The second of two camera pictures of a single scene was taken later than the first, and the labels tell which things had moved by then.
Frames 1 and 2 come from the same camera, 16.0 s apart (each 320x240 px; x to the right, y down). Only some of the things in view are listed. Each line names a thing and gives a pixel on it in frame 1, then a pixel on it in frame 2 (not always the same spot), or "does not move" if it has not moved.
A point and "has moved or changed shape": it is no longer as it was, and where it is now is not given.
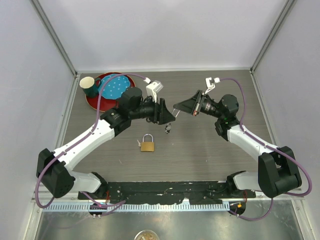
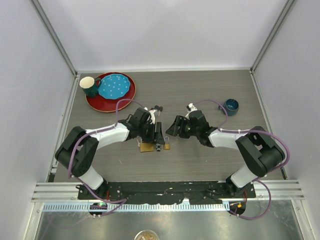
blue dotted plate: (114, 87) does not move
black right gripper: (193, 105) → (173, 130)
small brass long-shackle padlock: (175, 112) → (166, 146)
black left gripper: (161, 115) → (155, 137)
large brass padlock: (147, 146) does not move
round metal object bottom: (146, 235) does not move
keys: (168, 128) has moved or changed shape
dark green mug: (90, 86) does not move
